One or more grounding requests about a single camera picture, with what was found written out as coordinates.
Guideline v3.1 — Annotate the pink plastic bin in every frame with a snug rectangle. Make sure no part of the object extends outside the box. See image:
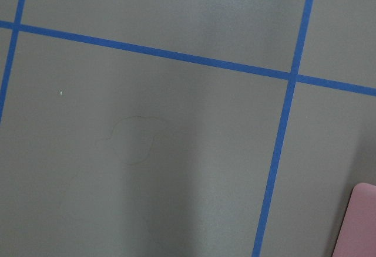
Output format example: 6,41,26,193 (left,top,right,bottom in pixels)
333,182,375,257

